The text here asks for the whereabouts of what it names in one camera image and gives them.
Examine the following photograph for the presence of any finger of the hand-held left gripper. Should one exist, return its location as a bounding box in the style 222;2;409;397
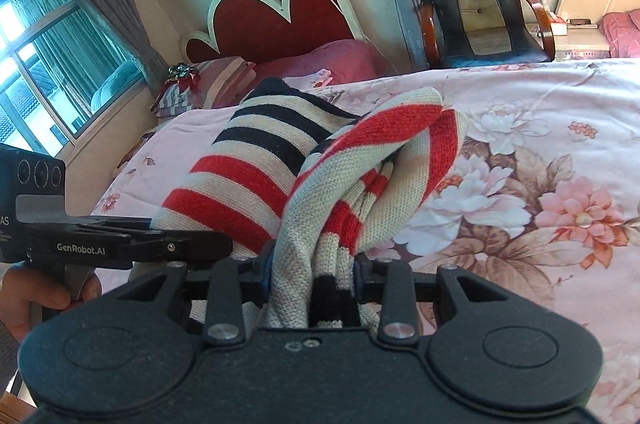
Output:
92;215;234;264

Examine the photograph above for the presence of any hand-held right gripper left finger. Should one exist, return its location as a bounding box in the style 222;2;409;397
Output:
112;240;277;347

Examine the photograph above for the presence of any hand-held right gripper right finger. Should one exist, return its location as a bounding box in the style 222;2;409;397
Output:
350;253;519;347

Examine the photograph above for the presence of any striped knit sweater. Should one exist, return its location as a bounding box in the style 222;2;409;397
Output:
150;77;471;332

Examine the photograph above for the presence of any person's left hand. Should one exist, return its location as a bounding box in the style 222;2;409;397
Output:
0;262;103;343

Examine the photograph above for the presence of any side window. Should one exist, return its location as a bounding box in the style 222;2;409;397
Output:
0;0;147;156

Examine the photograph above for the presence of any striped pillow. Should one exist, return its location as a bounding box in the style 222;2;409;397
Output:
152;57;257;117

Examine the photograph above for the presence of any red flower decoration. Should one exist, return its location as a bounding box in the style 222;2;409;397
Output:
167;63;202;84

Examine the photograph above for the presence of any magenta pillow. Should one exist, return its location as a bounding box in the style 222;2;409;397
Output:
250;39;396;81

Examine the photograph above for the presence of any pink floral bedsheet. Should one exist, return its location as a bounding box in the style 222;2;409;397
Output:
95;59;640;424

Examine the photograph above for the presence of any red heart-shaped headboard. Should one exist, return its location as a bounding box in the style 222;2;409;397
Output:
181;0;368;65

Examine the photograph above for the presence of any white nightstand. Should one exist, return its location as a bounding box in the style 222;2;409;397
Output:
552;19;610;63

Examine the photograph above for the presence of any pink pillow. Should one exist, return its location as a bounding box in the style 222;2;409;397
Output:
597;9;640;60

